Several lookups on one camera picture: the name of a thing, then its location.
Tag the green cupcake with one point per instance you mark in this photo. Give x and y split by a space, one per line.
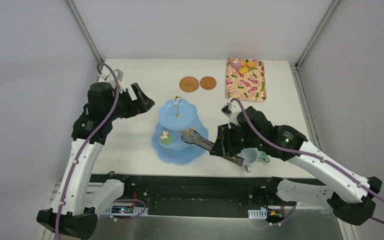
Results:
165 138

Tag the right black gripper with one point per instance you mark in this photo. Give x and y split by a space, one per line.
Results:
225 140

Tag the smooth wooden coaster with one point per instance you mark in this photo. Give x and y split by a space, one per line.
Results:
208 83

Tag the orange square biscuit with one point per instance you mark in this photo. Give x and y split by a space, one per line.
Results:
243 70

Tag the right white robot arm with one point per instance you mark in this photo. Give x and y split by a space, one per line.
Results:
348 195

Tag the grey-blue ceramic mug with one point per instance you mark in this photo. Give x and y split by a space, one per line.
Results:
249 156

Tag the orange round biscuit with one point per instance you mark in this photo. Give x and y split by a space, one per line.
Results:
250 64

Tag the green ceramic cup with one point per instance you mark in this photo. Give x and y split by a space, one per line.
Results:
262 156

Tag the woven rattan coaster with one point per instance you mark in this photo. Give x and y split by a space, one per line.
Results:
189 84

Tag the yellow frosted donut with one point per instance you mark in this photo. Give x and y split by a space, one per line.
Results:
190 129

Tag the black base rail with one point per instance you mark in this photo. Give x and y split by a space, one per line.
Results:
195 196

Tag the blue three-tier cake stand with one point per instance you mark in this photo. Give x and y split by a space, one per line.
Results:
177 115

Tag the floral serving tray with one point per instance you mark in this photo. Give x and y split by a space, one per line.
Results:
250 86

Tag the metal serving tongs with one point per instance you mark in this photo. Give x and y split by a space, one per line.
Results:
195 138

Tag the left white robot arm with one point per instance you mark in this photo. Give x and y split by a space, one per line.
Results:
72 213

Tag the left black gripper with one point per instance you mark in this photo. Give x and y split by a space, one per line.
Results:
131 103

